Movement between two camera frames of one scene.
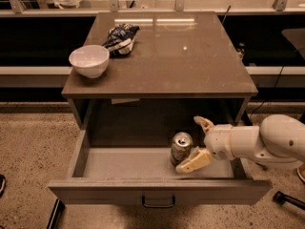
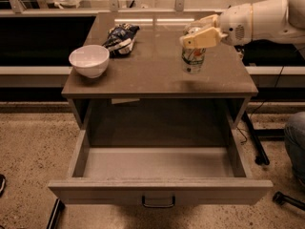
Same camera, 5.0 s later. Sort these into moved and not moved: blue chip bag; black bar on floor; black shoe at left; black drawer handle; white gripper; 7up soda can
Moved: white gripper; 7up soda can
Not moved: black bar on floor; black drawer handle; black shoe at left; blue chip bag
